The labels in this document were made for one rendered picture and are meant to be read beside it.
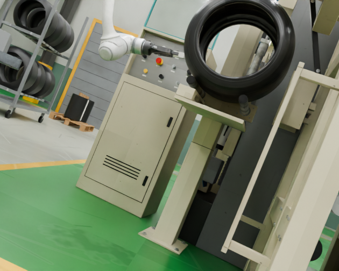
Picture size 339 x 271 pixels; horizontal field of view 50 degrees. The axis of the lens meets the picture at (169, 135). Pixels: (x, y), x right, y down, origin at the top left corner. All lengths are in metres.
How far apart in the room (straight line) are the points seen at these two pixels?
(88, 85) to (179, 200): 9.49
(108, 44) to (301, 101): 1.07
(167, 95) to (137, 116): 0.26
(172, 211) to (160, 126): 0.65
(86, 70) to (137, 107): 9.01
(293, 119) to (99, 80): 9.64
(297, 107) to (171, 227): 0.99
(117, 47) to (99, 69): 9.53
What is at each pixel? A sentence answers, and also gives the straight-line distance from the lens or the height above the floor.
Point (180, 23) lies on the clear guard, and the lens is 2.77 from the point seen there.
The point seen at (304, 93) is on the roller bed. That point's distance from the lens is 2.15.
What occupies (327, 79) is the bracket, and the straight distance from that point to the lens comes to 1.36.
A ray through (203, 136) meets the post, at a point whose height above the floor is 0.67.
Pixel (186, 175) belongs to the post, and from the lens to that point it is 2.19.
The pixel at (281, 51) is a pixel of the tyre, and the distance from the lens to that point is 1.88.
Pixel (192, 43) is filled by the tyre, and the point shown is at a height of 1.08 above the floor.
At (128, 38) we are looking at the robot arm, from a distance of 2.09.
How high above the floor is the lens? 0.59
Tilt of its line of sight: level
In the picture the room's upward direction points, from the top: 23 degrees clockwise
